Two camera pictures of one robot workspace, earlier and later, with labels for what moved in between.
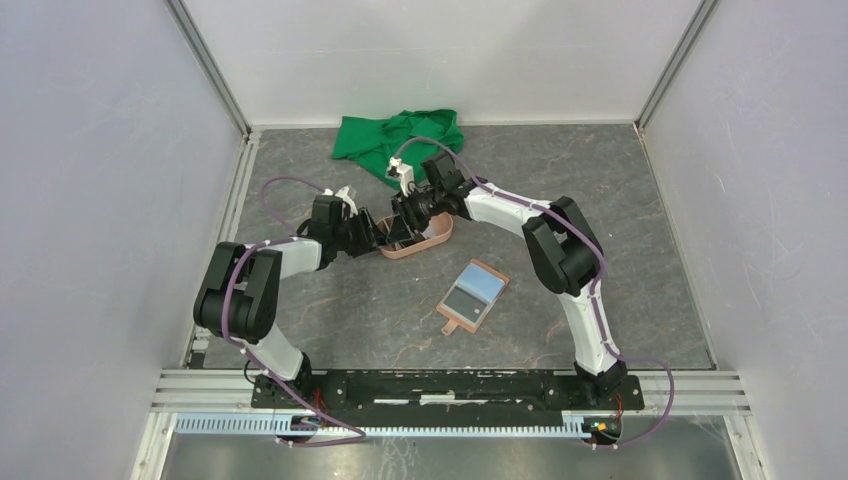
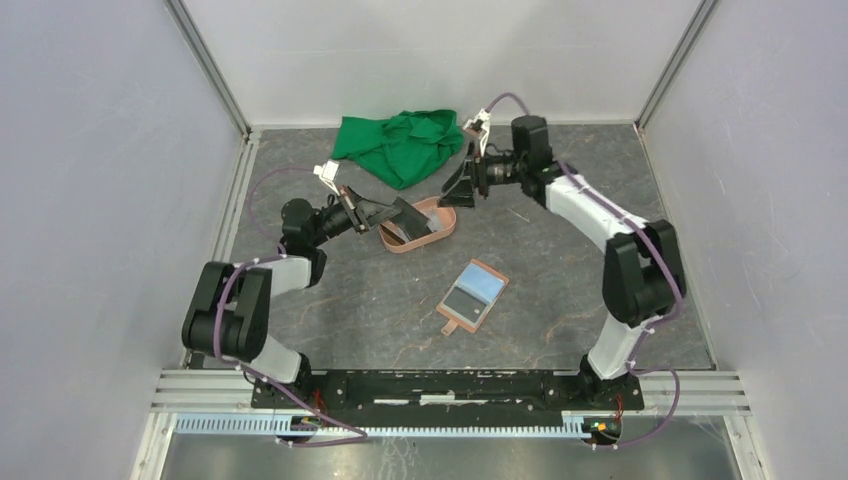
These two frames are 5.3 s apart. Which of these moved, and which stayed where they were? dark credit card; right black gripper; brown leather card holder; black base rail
Moved: right black gripper
Stayed: dark credit card; black base rail; brown leather card holder
